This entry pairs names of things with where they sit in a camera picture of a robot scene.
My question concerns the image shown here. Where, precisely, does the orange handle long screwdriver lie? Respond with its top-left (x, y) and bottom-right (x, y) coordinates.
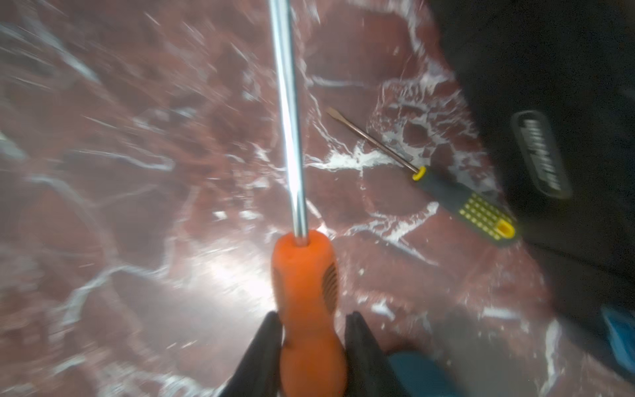
top-left (269, 1), bottom-right (347, 396)

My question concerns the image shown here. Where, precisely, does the black plastic toolbox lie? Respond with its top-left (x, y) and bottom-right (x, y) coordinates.
top-left (429, 0), bottom-right (635, 376)

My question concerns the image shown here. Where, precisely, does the black yellow screwdriver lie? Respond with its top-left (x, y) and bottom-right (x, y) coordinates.
top-left (327, 108), bottom-right (520, 246)

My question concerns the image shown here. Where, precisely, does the teal plastic storage tray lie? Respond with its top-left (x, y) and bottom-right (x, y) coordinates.
top-left (388, 351), bottom-right (460, 397)

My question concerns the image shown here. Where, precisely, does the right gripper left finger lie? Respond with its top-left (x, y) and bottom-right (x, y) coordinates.
top-left (220, 311), bottom-right (283, 397)

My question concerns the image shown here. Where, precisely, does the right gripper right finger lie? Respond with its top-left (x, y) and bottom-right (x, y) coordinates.
top-left (345, 311), bottom-right (410, 397)

